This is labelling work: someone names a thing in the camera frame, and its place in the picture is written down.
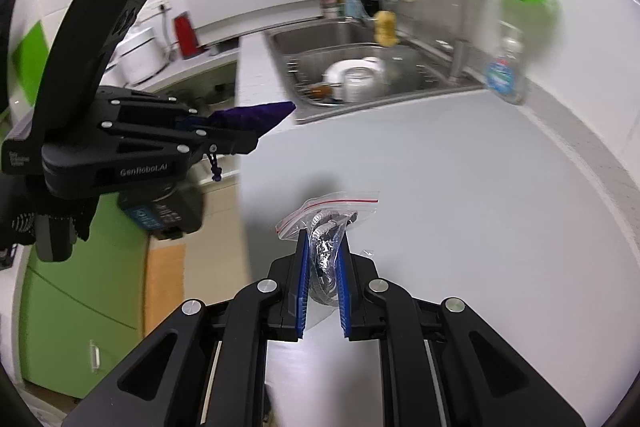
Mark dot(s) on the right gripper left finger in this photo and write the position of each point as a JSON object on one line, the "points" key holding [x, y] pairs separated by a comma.
{"points": [[205, 365]]}

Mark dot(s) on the white rice cooker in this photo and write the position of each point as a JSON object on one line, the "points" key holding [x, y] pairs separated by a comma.
{"points": [[140, 56]]}

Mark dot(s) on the yellow sponge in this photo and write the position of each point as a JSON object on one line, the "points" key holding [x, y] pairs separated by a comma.
{"points": [[385, 28]]}

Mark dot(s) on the clear soap pump bottle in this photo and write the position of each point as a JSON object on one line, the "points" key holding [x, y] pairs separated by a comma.
{"points": [[504, 74]]}

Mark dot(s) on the stainless steel sink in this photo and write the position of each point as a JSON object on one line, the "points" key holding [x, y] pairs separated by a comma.
{"points": [[302, 53]]}

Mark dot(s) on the white bowls in sink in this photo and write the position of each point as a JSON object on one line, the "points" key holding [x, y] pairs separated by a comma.
{"points": [[357, 80]]}

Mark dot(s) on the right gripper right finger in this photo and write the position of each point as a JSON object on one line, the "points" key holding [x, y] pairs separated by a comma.
{"points": [[442, 364]]}

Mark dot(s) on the orange floor mat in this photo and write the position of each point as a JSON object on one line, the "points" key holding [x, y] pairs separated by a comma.
{"points": [[164, 284]]}

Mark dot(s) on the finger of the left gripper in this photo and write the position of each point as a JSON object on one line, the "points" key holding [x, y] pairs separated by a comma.
{"points": [[220, 141]]}

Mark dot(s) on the black trash can blue label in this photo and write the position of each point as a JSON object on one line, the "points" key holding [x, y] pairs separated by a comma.
{"points": [[167, 211]]}

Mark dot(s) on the purple cloth pouch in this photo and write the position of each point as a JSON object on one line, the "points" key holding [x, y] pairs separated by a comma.
{"points": [[260, 118]]}

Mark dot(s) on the clear zip bag with foil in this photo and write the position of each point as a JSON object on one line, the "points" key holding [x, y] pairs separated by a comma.
{"points": [[325, 220]]}

